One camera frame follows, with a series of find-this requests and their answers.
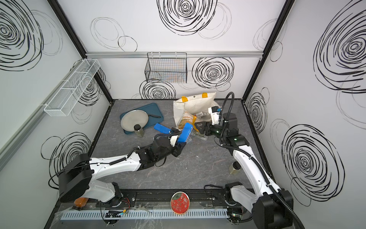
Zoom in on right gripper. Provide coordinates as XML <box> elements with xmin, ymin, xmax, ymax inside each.
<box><xmin>194</xmin><ymin>120</ymin><xmax>227</xmax><ymax>139</ymax></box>

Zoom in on blue compass case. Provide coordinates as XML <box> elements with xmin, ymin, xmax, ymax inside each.
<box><xmin>154</xmin><ymin>123</ymin><xmax>171</xmax><ymax>134</ymax></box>
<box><xmin>177</xmin><ymin>123</ymin><xmax>193</xmax><ymax>143</ymax></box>

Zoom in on canvas tote bag yellow handles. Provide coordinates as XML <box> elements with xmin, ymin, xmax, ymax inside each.
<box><xmin>173</xmin><ymin>93</ymin><xmax>220</xmax><ymax>130</ymax></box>

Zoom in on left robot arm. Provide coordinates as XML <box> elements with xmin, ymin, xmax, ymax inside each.
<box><xmin>56</xmin><ymin>134</ymin><xmax>186</xmax><ymax>205</ymax></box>

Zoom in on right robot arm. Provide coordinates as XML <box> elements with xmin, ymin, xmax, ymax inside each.
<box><xmin>193</xmin><ymin>113</ymin><xmax>305</xmax><ymax>229</ymax></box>

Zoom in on small jar black lid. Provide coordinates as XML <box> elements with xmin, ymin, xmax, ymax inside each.
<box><xmin>133</xmin><ymin>124</ymin><xmax>144</xmax><ymax>138</ymax></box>

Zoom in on grey round plate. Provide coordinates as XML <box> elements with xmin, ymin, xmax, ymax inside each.
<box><xmin>121</xmin><ymin>110</ymin><xmax>149</xmax><ymax>132</ymax></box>

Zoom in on teal tray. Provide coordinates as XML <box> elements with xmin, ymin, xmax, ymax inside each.
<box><xmin>120</xmin><ymin>103</ymin><xmax>164</xmax><ymax>135</ymax></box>

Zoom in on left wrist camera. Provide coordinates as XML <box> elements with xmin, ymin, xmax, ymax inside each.
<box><xmin>170</xmin><ymin>127</ymin><xmax>180</xmax><ymax>147</ymax></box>

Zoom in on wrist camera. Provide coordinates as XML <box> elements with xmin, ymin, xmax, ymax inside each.
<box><xmin>170</xmin><ymin>127</ymin><xmax>180</xmax><ymax>147</ymax></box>
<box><xmin>208</xmin><ymin>106</ymin><xmax>221</xmax><ymax>125</ymax></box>

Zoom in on black corrugated cable hose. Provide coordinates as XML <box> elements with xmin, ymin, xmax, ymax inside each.
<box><xmin>218</xmin><ymin>92</ymin><xmax>305</xmax><ymax>229</ymax></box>

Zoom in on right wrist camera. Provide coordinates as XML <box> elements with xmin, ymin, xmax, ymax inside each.
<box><xmin>208</xmin><ymin>106</ymin><xmax>221</xmax><ymax>125</ymax></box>

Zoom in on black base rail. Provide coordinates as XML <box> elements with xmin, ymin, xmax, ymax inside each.
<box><xmin>59</xmin><ymin>188</ymin><xmax>287</xmax><ymax>208</ymax></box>

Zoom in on black wire basket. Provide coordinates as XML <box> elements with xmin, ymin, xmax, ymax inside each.
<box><xmin>144</xmin><ymin>57</ymin><xmax>188</xmax><ymax>84</ymax></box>

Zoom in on white slotted cable duct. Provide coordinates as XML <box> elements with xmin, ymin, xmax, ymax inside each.
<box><xmin>61</xmin><ymin>209</ymin><xmax>229</xmax><ymax>220</ymax></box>

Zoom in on aluminium wall rail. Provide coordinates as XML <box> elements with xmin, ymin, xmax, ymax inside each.
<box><xmin>86</xmin><ymin>51</ymin><xmax>263</xmax><ymax>59</ymax></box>

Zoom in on white wire shelf basket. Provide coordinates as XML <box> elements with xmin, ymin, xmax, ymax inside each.
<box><xmin>44</xmin><ymin>59</ymin><xmax>100</xmax><ymax>117</ymax></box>

